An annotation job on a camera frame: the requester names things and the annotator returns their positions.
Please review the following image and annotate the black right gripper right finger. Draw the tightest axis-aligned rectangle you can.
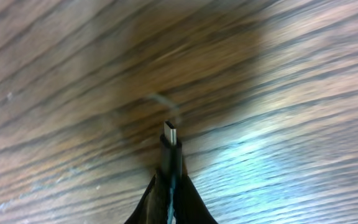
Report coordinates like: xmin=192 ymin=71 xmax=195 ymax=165
xmin=173 ymin=175 xmax=218 ymax=224

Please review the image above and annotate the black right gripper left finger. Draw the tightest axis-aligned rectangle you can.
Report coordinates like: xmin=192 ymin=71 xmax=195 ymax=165
xmin=125 ymin=172 xmax=170 ymax=224

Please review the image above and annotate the black USB charging cable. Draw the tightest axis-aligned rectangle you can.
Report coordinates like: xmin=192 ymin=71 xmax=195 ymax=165
xmin=159 ymin=120 xmax=183 ymax=224

